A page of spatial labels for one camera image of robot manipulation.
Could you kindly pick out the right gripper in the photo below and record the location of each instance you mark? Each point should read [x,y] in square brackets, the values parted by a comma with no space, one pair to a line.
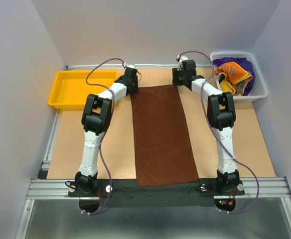
[175,73]

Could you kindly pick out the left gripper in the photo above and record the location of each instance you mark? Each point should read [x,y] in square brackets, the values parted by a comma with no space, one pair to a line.
[134,90]

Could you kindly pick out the brown towel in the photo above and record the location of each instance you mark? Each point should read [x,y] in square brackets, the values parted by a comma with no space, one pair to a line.
[163,152]

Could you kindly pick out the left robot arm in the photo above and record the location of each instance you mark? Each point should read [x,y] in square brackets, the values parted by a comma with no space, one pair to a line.
[96,119]

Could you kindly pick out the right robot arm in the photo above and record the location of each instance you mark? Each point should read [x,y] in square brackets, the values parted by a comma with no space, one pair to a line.
[220,115]

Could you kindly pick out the yellow towel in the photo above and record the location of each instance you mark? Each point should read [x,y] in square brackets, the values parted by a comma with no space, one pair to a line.
[228,87]

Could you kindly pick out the orange towel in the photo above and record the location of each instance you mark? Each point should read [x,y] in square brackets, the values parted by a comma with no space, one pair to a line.
[234,72]

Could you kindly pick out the grey towel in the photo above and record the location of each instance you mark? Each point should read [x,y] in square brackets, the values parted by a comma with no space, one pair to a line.
[243,88]

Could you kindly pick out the purple towel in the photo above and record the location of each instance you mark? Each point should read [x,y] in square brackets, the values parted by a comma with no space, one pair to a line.
[243,62]

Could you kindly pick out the yellow plastic tray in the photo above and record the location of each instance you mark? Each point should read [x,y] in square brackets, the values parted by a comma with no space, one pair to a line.
[70,90]

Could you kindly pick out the white plastic basket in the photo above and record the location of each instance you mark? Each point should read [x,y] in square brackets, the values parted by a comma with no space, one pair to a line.
[259,89]

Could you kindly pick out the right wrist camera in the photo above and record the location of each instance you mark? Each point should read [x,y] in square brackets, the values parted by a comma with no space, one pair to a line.
[180,59]

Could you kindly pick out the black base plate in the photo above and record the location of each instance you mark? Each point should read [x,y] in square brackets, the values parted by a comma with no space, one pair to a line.
[125,193]

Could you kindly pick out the aluminium frame rail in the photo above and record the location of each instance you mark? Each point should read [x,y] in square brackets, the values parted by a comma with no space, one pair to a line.
[45,189]

